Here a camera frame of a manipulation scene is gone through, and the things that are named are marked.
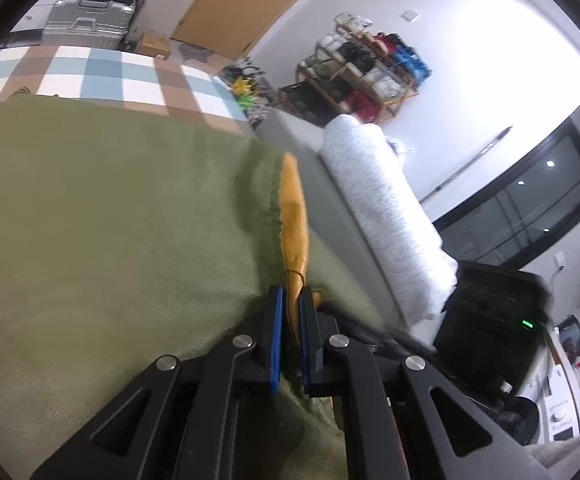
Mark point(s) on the person's grey trousers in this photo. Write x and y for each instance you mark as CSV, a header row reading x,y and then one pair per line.
x,y
564,460

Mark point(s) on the wooden shoe rack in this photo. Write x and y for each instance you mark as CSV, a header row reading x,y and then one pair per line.
x,y
399,102

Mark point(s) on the white rolled blanket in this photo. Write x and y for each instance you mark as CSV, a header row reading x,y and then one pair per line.
x,y
384,210

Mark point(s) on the wooden door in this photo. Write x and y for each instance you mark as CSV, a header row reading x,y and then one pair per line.
x,y
250,5

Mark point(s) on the small cardboard box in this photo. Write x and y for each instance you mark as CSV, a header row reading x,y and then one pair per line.
x,y
154,46

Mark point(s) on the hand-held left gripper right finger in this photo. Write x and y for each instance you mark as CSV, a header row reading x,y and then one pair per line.
x,y
306,340

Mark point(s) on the green jacket yellow sleeves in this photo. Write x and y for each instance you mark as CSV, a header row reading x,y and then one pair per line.
x,y
95,235

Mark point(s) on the pile of floor shoes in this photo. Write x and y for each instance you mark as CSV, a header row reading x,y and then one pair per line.
x,y
247,90

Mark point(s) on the grey wall rail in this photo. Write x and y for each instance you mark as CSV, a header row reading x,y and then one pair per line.
x,y
469,162

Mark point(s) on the white wall socket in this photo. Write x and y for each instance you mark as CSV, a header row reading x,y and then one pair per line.
x,y
560,263

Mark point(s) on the white printed box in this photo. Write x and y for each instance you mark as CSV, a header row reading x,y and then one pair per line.
x,y
559,410

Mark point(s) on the silver suitcase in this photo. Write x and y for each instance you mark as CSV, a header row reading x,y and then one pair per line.
x,y
90,20

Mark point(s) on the checked blanket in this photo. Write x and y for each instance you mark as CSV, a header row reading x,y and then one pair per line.
x,y
105,70

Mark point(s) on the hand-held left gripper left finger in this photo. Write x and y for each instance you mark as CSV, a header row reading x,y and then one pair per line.
x,y
276,340

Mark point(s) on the white light switch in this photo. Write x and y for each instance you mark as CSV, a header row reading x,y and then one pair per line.
x,y
410,15

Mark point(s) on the black device green light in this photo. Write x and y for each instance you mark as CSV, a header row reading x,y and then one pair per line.
x,y
479,320

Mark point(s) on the grey floor cloth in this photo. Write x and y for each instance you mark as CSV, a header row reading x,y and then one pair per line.
x,y
195,52

